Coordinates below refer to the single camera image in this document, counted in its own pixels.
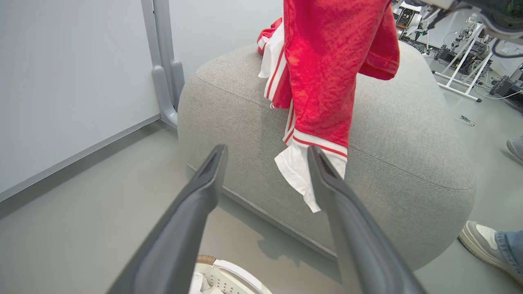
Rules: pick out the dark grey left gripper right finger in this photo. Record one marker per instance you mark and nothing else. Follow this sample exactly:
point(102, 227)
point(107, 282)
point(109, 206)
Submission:
point(359, 245)

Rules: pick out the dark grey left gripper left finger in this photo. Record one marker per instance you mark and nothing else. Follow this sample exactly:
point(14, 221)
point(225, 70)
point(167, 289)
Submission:
point(179, 228)

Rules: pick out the red and white garment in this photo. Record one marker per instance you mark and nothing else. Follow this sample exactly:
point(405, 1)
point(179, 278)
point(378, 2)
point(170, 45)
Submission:
point(327, 81)

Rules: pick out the grey fabric sofa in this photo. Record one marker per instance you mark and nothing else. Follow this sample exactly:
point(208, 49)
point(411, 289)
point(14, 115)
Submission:
point(400, 163)

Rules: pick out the white laundry basket brown rim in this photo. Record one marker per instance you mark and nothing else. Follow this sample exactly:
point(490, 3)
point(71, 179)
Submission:
point(233, 277)

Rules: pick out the white sneaker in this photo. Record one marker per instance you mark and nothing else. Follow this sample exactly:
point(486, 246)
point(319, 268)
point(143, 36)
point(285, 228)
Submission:
point(480, 243)

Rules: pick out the blue jeans leg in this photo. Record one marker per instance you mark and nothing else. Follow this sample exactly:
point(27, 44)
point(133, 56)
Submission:
point(510, 249)

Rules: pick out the small tool on floor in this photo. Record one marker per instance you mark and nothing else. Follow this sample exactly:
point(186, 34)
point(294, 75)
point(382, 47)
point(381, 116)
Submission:
point(466, 120)

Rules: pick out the grey shoe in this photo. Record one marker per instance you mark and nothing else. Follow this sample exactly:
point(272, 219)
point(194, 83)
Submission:
point(516, 148)

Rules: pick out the background robot equipment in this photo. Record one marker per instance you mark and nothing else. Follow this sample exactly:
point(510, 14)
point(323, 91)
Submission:
point(410, 20)

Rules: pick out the grey partition bottom rail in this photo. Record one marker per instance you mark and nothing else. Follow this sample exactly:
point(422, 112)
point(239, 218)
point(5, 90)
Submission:
point(77, 157)

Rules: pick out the grey partition post double foot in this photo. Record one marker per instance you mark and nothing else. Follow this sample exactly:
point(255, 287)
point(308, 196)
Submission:
point(163, 61)

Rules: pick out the white metal stand frame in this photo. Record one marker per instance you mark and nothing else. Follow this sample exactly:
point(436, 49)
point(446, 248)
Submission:
point(461, 69)

